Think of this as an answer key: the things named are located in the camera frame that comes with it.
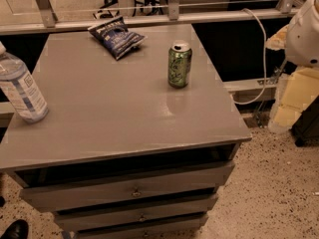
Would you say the top grey drawer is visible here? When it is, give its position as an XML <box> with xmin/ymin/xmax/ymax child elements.
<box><xmin>20</xmin><ymin>161</ymin><xmax>234</xmax><ymax>212</ymax></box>

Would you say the grey drawer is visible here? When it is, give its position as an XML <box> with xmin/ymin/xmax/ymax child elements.
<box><xmin>55</xmin><ymin>194</ymin><xmax>217</xmax><ymax>231</ymax></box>
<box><xmin>78</xmin><ymin>213</ymin><xmax>208</xmax><ymax>239</ymax></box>
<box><xmin>20</xmin><ymin>161</ymin><xmax>234</xmax><ymax>212</ymax></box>

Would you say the black rolling cabinet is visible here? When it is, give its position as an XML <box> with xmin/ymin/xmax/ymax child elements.
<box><xmin>292</xmin><ymin>97</ymin><xmax>319</xmax><ymax>146</ymax></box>

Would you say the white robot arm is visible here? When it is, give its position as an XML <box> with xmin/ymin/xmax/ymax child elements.
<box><xmin>266</xmin><ymin>0</ymin><xmax>319</xmax><ymax>133</ymax></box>

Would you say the bottom grey drawer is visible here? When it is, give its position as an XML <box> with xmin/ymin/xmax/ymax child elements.
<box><xmin>78</xmin><ymin>213</ymin><xmax>208</xmax><ymax>239</ymax></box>

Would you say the white cable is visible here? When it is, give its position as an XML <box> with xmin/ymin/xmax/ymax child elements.
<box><xmin>230</xmin><ymin>7</ymin><xmax>269</xmax><ymax>106</ymax></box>

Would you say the blue chip bag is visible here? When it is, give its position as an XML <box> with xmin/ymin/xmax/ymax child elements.
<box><xmin>88</xmin><ymin>16</ymin><xmax>146</xmax><ymax>60</ymax></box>

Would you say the grey drawer cabinet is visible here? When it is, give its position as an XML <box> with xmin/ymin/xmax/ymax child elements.
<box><xmin>0</xmin><ymin>23</ymin><xmax>253</xmax><ymax>239</ymax></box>

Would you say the black shoe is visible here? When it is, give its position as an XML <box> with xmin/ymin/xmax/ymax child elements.
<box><xmin>0</xmin><ymin>219</ymin><xmax>29</xmax><ymax>239</ymax></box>

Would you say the middle grey drawer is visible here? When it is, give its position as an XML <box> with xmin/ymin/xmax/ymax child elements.
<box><xmin>55</xmin><ymin>194</ymin><xmax>217</xmax><ymax>231</ymax></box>

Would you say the blue plastic water bottle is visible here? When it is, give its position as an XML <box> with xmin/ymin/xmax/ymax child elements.
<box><xmin>0</xmin><ymin>42</ymin><xmax>49</xmax><ymax>123</ymax></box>

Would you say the green soda can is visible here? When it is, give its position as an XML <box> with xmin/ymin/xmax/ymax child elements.
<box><xmin>167</xmin><ymin>40</ymin><xmax>192</xmax><ymax>89</ymax></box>

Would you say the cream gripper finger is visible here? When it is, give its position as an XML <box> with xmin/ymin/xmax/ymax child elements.
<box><xmin>266</xmin><ymin>26</ymin><xmax>288</xmax><ymax>51</ymax></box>
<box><xmin>268</xmin><ymin>67</ymin><xmax>319</xmax><ymax>133</ymax></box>

